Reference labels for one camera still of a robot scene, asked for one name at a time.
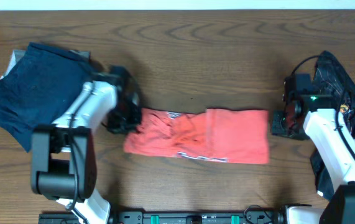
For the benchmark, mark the red orange t-shirt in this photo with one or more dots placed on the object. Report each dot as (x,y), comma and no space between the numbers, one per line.
(217,135)

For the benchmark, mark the folded navy blue garment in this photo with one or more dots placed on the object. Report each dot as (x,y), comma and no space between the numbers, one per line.
(40,88)

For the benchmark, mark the folded grey garment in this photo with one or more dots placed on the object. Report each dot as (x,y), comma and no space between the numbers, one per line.
(18,54)

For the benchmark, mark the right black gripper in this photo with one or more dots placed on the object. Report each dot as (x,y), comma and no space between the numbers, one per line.
(277,128)

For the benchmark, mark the black patterned shirt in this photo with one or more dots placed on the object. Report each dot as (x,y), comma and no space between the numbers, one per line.
(332,79)

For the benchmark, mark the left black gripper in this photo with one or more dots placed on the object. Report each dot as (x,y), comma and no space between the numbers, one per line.
(121,121)

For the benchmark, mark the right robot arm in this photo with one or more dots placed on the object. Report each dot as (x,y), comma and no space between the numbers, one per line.
(309,115)

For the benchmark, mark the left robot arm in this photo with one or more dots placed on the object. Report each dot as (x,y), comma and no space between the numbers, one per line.
(63,164)

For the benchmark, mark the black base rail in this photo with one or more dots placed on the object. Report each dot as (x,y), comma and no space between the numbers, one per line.
(252,215)

